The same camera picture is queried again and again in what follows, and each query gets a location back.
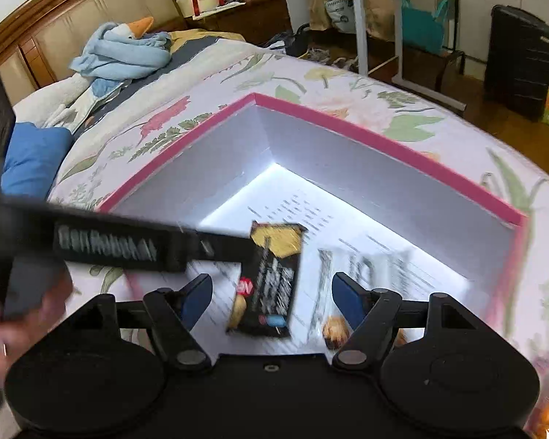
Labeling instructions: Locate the person's left hand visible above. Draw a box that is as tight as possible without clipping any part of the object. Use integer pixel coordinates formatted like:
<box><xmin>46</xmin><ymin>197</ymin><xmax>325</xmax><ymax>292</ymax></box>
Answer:
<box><xmin>0</xmin><ymin>273</ymin><xmax>77</xmax><ymax>390</ymax></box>

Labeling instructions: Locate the dark stool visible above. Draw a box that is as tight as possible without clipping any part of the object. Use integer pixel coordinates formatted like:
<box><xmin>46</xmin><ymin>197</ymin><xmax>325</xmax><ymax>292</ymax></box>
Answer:
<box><xmin>395</xmin><ymin>46</ymin><xmax>467</xmax><ymax>95</ymax></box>

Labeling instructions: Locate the black bag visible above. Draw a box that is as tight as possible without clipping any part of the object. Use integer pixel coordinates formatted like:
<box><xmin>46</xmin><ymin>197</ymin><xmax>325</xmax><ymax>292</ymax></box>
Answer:
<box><xmin>261</xmin><ymin>23</ymin><xmax>313</xmax><ymax>58</ymax></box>

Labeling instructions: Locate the white goose plush toy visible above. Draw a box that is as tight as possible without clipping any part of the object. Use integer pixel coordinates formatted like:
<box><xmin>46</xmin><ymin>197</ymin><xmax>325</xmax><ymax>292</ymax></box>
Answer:
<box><xmin>41</xmin><ymin>16</ymin><xmax>156</xmax><ymax>129</ymax></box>

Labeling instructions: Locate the blue pillow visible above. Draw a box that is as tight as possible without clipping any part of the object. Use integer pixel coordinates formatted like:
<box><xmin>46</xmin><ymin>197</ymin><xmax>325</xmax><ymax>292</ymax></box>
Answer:
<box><xmin>1</xmin><ymin>122</ymin><xmax>73</xmax><ymax>200</ymax></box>

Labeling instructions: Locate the pink box with white inside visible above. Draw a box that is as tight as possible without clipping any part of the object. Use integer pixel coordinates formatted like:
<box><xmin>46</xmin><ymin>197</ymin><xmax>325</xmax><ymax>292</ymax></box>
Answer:
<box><xmin>98</xmin><ymin>93</ymin><xmax>530</xmax><ymax>358</ymax></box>

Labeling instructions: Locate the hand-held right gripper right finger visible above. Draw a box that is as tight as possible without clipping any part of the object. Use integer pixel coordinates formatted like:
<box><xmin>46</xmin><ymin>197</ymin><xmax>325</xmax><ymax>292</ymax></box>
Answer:
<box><xmin>331</xmin><ymin>272</ymin><xmax>474</xmax><ymax>371</ymax></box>

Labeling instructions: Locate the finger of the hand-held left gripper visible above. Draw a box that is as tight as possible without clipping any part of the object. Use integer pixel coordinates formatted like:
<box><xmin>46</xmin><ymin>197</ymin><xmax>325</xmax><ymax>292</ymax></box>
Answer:
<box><xmin>187</xmin><ymin>231</ymin><xmax>258</xmax><ymax>264</ymax></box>

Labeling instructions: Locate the grey yellow quilt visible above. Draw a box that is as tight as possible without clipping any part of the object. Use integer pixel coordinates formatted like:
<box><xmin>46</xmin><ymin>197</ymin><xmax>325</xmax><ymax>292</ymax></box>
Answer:
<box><xmin>73</xmin><ymin>30</ymin><xmax>249</xmax><ymax>139</ymax></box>

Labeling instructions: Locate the floral bedsheet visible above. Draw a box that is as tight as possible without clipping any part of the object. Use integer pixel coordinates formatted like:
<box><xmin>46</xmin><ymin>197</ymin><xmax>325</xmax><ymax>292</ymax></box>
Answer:
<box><xmin>48</xmin><ymin>39</ymin><xmax>549</xmax><ymax>439</ymax></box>

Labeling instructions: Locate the black snack packet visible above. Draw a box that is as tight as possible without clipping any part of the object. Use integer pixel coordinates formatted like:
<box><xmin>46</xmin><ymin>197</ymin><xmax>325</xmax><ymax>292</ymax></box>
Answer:
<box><xmin>226</xmin><ymin>221</ymin><xmax>307</xmax><ymax>339</ymax></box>

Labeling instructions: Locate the wooden padded headboard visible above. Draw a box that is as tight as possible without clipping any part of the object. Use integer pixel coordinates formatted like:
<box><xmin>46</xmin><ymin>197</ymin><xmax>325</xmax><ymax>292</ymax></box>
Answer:
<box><xmin>0</xmin><ymin>0</ymin><xmax>188</xmax><ymax>104</ymax></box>

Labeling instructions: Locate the white pastry snack packet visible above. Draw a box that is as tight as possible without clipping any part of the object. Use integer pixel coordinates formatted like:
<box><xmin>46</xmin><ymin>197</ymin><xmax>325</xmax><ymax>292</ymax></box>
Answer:
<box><xmin>317</xmin><ymin>246</ymin><xmax>416</xmax><ymax>352</ymax></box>

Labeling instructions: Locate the teal bag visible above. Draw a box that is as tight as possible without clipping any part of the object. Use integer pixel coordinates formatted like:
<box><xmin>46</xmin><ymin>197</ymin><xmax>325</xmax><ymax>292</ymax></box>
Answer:
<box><xmin>401</xmin><ymin>0</ymin><xmax>450</xmax><ymax>56</ymax></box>

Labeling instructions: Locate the pair of shoes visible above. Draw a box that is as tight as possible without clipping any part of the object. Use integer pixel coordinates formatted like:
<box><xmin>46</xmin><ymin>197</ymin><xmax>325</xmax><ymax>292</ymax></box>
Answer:
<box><xmin>302</xmin><ymin>46</ymin><xmax>358</xmax><ymax>72</ymax></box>

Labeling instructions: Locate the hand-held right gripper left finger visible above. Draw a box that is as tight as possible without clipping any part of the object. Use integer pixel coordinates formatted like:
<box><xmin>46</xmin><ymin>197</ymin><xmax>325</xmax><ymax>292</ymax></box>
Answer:
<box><xmin>77</xmin><ymin>273</ymin><xmax>213</xmax><ymax>371</ymax></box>

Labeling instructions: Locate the dark wooden nightstand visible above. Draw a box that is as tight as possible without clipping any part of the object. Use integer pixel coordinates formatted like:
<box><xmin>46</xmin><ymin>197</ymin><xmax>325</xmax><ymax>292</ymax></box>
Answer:
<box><xmin>185</xmin><ymin>0</ymin><xmax>294</xmax><ymax>47</ymax></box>

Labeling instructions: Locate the white folding table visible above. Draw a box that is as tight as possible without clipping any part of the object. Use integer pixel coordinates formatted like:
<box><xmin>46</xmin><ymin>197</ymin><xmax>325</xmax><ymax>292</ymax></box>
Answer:
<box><xmin>328</xmin><ymin>0</ymin><xmax>523</xmax><ymax>111</ymax></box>

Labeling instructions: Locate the cream bag with red ribbon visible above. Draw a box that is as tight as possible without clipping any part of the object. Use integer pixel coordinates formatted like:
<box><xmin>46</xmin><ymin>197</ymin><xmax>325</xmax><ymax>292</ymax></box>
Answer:
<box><xmin>176</xmin><ymin>0</ymin><xmax>221</xmax><ymax>18</ymax></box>

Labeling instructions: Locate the black suitcase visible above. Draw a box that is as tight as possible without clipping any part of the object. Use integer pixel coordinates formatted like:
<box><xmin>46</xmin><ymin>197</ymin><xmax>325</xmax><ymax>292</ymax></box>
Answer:
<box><xmin>483</xmin><ymin>4</ymin><xmax>549</xmax><ymax>123</ymax></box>

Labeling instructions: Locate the white green plastic bag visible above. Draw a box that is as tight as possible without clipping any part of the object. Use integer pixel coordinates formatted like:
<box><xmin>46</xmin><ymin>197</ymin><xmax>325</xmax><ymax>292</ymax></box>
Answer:
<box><xmin>325</xmin><ymin>0</ymin><xmax>358</xmax><ymax>35</ymax></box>

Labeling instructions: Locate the brown paper bag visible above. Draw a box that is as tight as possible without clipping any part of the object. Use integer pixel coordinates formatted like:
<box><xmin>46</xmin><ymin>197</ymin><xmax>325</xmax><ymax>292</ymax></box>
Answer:
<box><xmin>306</xmin><ymin>0</ymin><xmax>340</xmax><ymax>33</ymax></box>
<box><xmin>363</xmin><ymin>0</ymin><xmax>404</xmax><ymax>40</ymax></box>

